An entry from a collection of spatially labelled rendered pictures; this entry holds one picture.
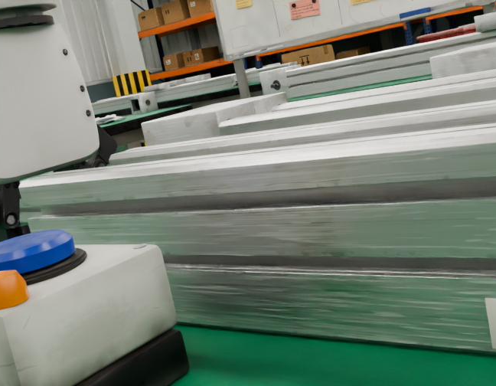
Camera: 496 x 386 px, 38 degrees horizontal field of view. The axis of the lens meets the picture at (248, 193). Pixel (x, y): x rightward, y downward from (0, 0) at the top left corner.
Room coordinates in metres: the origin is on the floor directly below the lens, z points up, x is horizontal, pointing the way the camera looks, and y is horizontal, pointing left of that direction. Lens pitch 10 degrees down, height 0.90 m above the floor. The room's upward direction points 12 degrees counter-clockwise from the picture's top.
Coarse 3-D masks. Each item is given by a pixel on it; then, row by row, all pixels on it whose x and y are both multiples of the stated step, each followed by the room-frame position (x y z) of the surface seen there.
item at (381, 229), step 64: (320, 128) 0.38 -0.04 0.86; (384, 128) 0.35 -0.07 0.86; (448, 128) 0.33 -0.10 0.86; (64, 192) 0.40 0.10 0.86; (128, 192) 0.37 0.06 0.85; (192, 192) 0.34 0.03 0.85; (256, 192) 0.33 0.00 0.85; (320, 192) 0.30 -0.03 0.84; (384, 192) 0.28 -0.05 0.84; (448, 192) 0.27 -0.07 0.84; (192, 256) 0.36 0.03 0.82; (256, 256) 0.33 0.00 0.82; (320, 256) 0.29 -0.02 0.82; (384, 256) 0.27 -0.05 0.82; (448, 256) 0.26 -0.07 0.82; (192, 320) 0.35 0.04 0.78; (256, 320) 0.32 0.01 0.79; (320, 320) 0.30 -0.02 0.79; (384, 320) 0.28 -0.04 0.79; (448, 320) 0.26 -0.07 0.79
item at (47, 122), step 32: (0, 32) 0.48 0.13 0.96; (32, 32) 0.49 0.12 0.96; (0, 64) 0.47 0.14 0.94; (32, 64) 0.49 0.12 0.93; (64, 64) 0.51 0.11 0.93; (0, 96) 0.47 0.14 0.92; (32, 96) 0.49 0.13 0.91; (64, 96) 0.51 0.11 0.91; (0, 128) 0.47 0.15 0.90; (32, 128) 0.48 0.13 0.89; (64, 128) 0.50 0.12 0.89; (96, 128) 0.53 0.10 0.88; (0, 160) 0.46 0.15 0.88; (32, 160) 0.48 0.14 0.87; (64, 160) 0.50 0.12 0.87
